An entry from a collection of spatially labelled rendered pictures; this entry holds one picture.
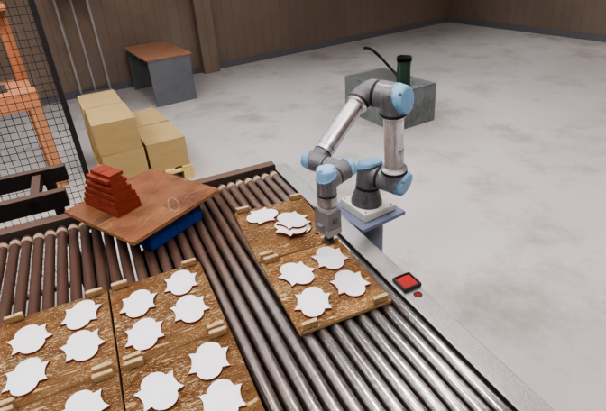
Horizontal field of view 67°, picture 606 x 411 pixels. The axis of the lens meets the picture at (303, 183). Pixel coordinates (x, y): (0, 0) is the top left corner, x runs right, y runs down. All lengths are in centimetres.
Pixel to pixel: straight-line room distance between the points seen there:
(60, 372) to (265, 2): 828
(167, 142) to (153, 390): 336
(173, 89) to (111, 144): 287
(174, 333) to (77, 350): 31
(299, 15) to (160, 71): 366
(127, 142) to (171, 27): 441
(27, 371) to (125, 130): 304
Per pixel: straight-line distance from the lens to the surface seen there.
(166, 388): 151
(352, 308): 164
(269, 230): 205
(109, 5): 838
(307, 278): 175
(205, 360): 154
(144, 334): 168
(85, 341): 175
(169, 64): 714
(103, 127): 445
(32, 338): 186
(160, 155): 465
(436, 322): 166
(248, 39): 923
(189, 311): 171
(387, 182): 209
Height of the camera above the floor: 207
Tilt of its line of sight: 28 degrees down
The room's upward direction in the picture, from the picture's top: 4 degrees counter-clockwise
